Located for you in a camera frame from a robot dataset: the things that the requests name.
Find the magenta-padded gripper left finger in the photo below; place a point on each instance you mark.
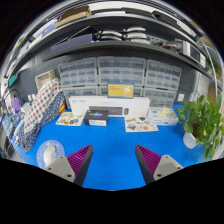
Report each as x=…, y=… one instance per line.
x=60, y=165

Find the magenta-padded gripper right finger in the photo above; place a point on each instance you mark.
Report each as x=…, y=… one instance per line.
x=166, y=165

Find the round blue cloud-print mouse pad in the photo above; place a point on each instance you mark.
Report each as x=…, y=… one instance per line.
x=60, y=146

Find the navy polka-dot cloth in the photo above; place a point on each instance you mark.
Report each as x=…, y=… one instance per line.
x=30, y=136

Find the blue and white glove box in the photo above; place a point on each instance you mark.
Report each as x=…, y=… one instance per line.
x=166, y=120

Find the cream disposable gloves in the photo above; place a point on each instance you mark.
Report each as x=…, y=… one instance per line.
x=165, y=111

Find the green plant in white pot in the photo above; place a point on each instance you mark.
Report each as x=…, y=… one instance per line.
x=200, y=120

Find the small black box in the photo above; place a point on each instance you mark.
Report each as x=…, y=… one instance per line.
x=96, y=117

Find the red and blue checkered cloth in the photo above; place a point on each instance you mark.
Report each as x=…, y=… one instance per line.
x=43, y=100

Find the long white keyboard box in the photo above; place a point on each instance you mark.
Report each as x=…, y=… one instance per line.
x=133, y=103

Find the white woven basket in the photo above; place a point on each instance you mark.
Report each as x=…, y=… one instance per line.
x=45, y=79

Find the yellow and blue box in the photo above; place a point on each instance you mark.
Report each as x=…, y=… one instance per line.
x=120, y=90

